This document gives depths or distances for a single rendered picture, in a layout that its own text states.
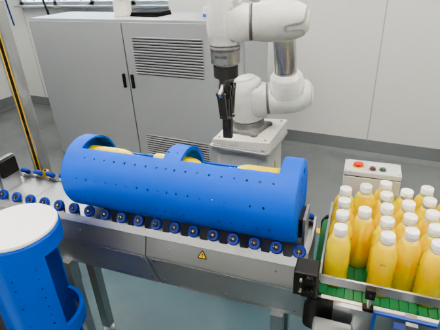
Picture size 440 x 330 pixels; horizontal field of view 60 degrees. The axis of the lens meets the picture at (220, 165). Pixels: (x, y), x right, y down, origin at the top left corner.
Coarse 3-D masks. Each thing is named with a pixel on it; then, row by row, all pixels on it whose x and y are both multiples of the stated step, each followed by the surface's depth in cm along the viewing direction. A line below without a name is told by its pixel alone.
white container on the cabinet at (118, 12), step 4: (112, 0) 323; (116, 0) 320; (120, 0) 320; (124, 0) 322; (128, 0) 324; (116, 4) 322; (120, 4) 321; (124, 4) 322; (128, 4) 325; (116, 8) 323; (120, 8) 322; (124, 8) 323; (128, 8) 326; (116, 12) 325; (120, 12) 324; (124, 12) 325; (128, 12) 327
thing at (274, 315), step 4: (272, 312) 144; (276, 312) 144; (280, 312) 144; (272, 316) 143; (276, 316) 143; (280, 316) 142; (272, 320) 144; (276, 320) 144; (280, 320) 143; (272, 324) 145; (276, 324) 144; (280, 324) 144; (272, 328) 146; (276, 328) 145; (280, 328) 145
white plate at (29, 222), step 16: (16, 208) 141; (32, 208) 140; (48, 208) 140; (0, 224) 132; (16, 224) 132; (32, 224) 132; (48, 224) 131; (0, 240) 124; (16, 240) 124; (32, 240) 124
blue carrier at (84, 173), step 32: (64, 160) 141; (96, 160) 137; (128, 160) 134; (160, 160) 131; (288, 160) 122; (96, 192) 138; (128, 192) 133; (160, 192) 128; (192, 192) 124; (224, 192) 121; (256, 192) 118; (288, 192) 115; (192, 224) 134; (224, 224) 126; (256, 224) 120; (288, 224) 116
